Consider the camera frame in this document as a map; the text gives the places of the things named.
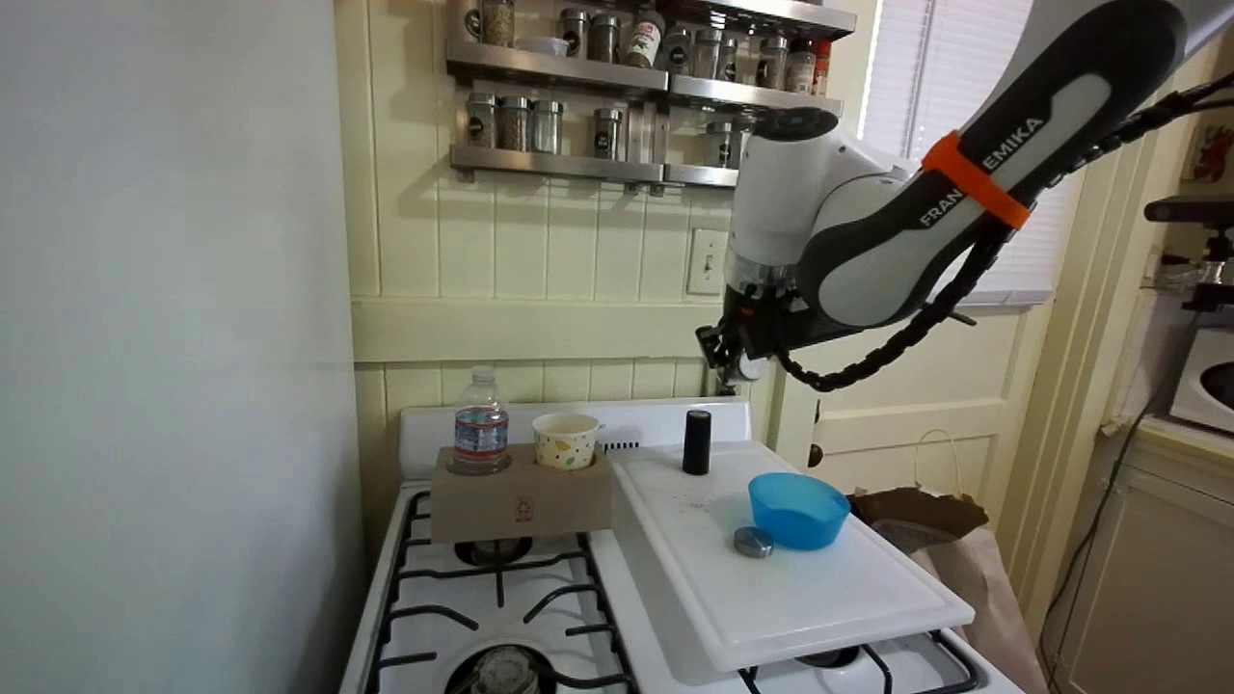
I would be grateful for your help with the brown paper bag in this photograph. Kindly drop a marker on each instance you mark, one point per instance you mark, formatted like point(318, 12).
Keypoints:
point(953, 538)

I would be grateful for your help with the white wall outlet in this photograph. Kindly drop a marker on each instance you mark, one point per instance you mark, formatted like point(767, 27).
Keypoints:
point(709, 264)

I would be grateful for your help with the white cutting board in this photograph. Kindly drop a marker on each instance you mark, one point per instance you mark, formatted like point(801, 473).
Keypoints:
point(720, 610)

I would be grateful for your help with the patterned paper cup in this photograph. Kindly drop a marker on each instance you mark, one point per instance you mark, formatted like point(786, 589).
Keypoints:
point(565, 440)

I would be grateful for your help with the metal spice rack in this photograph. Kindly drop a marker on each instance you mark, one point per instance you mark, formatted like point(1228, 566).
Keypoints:
point(629, 89)

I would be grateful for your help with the white gas stove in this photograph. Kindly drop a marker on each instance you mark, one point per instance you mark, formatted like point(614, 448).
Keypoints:
point(562, 616)

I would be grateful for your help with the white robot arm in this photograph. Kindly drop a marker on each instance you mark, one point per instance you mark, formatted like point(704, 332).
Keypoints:
point(834, 242)

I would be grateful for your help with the black pepper grinder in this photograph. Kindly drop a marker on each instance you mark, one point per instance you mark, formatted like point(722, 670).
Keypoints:
point(695, 440)

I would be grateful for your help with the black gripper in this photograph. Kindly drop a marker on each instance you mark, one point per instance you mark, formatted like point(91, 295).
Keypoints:
point(744, 341)

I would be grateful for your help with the cardboard cup carrier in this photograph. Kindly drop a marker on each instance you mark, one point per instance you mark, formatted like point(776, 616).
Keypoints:
point(521, 500)

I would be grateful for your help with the clear water bottle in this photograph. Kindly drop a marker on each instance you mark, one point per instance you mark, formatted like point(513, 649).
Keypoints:
point(480, 427)

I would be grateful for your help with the blue plastic bowl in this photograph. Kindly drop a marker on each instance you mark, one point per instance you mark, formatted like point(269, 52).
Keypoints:
point(795, 511)

